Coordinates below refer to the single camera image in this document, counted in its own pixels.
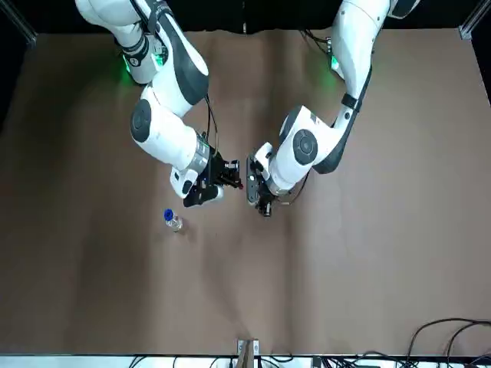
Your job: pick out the grey left wrist bracket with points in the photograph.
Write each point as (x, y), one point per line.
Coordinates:
(251, 184)

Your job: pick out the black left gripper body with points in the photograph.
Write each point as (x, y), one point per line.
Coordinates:
(267, 193)

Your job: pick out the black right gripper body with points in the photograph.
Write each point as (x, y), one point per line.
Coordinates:
(215, 170)

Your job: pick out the black right wrist bracket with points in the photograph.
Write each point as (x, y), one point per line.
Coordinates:
(199, 195)

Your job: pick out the clear bottle blue cap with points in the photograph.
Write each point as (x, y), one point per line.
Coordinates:
(176, 224)

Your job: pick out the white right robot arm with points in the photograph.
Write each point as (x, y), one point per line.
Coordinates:
(165, 130)

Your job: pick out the aluminium frame post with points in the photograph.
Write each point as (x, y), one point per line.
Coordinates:
(247, 352)

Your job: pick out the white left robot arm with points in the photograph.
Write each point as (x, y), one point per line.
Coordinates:
(360, 46)

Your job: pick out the thin metal rod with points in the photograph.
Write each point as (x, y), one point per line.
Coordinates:
(244, 15)

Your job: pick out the aluminium corner strut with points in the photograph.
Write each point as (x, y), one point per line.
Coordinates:
(465, 32)
(19, 23)

